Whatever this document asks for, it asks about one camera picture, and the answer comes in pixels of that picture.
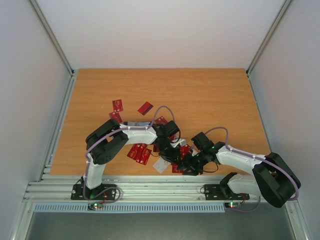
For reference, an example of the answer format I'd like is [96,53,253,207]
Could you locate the white card bottom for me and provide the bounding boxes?
[153,157,170,174]

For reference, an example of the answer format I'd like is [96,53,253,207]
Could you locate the blue leather card holder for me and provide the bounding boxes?
[123,121,151,127]

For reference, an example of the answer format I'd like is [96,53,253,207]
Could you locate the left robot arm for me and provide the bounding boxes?
[82,119,186,200]

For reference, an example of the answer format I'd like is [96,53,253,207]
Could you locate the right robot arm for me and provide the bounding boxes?
[178,132,301,208]

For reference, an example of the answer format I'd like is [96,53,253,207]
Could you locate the red VIP card right stack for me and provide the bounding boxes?
[179,144,191,159]

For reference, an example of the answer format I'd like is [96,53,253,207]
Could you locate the red card magnetic stripe back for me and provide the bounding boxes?
[137,101,154,116]

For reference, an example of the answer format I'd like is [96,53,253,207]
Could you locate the red card near left gripper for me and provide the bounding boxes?
[109,111,123,124]

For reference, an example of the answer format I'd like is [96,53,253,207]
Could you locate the red card far left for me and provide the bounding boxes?
[112,99,124,112]

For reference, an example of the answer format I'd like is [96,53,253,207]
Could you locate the right controller board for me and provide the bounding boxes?
[224,201,244,209]

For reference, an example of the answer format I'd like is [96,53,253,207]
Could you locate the controller board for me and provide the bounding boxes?
[87,202,104,211]
[224,201,244,209]

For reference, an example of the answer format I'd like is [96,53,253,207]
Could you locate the left controller board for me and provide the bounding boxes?
[87,202,104,211]

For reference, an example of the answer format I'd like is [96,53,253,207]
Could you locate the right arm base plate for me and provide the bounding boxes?
[203,184,250,201]

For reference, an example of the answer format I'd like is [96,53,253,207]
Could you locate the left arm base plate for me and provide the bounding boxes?
[70,183,117,201]

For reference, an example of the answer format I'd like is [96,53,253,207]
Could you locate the aluminium rail frame front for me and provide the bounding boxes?
[22,174,298,203]

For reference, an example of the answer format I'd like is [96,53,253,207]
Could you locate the grey slotted cable duct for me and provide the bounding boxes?
[33,203,226,214]

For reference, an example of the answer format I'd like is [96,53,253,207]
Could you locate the right aluminium corner post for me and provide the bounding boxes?
[246,0,294,78]

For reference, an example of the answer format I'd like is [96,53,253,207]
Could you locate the aluminium corner post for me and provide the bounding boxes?
[246,0,294,78]
[28,0,74,76]

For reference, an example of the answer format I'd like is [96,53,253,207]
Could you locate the left aluminium corner post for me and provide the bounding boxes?
[28,0,74,76]

